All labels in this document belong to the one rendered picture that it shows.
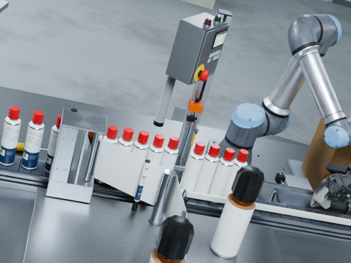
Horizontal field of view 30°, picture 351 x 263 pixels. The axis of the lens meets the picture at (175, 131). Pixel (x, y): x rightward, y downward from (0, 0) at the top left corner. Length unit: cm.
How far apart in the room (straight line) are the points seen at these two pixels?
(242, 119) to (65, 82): 267
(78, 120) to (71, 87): 288
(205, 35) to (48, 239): 76
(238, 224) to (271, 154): 92
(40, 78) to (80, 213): 296
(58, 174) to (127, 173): 22
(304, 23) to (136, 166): 76
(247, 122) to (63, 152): 76
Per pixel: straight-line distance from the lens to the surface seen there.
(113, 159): 210
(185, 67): 207
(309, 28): 231
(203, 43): 203
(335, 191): 232
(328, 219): 241
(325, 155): 260
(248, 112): 247
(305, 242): 238
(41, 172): 221
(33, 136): 215
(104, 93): 492
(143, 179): 206
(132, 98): 493
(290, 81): 249
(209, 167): 221
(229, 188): 228
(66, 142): 200
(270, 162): 280
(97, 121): 202
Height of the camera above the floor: 208
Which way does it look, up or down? 27 degrees down
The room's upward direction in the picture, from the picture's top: 17 degrees clockwise
